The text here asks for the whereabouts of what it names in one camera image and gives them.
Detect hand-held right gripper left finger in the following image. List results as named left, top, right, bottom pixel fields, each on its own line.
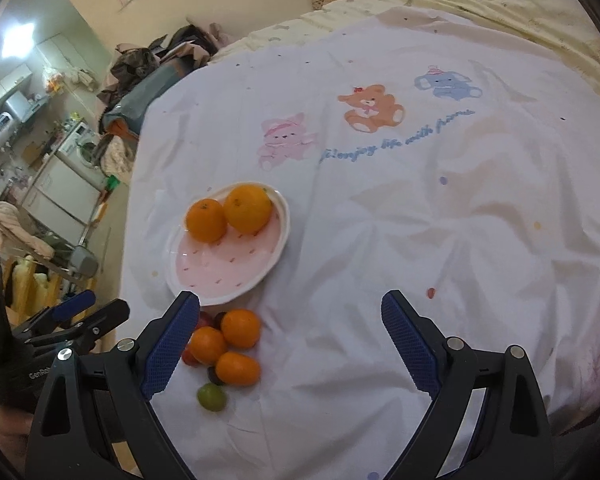
left=25, top=290, right=201, bottom=480

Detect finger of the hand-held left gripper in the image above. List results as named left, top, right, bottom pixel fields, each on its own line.
left=27, top=289, right=97, bottom=337
left=55, top=299, right=132, bottom=357

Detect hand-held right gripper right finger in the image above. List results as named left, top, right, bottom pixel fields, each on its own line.
left=381, top=289, right=556, bottom=480

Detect small tangerine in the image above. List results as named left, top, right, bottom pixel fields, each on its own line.
left=221, top=309, right=262, bottom=350
left=215, top=351, right=261, bottom=387
left=188, top=326, right=229, bottom=365

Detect white oval plate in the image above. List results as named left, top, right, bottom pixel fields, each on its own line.
left=165, top=181, right=291, bottom=307

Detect grey metal box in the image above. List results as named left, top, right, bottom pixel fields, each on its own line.
left=67, top=246, right=100, bottom=278

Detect yellow wooden furniture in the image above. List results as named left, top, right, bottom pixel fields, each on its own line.
left=5, top=255, right=66, bottom=321

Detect beige cloth bundle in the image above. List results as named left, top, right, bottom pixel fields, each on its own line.
left=0, top=200, right=31, bottom=246

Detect white low cabinet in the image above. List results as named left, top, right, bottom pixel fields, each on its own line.
left=22, top=152, right=106, bottom=231

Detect large orange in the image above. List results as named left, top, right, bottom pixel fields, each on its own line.
left=223, top=185, right=273, bottom=234
left=185, top=198, right=228, bottom=243

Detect white printed blanket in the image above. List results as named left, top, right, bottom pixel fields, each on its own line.
left=120, top=7, right=600, bottom=480

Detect white washing machine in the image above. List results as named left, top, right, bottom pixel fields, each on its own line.
left=55, top=122, right=103, bottom=181

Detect cream floral cloth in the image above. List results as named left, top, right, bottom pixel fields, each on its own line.
left=100, top=135, right=137, bottom=186

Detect white kitchen cabinets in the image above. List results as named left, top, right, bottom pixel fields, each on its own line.
left=0, top=32, right=101, bottom=126

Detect dark clothes pile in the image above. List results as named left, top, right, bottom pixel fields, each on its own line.
left=107, top=24, right=221, bottom=92

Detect pale yellow blanket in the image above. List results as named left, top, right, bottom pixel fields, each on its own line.
left=210, top=0, right=600, bottom=116

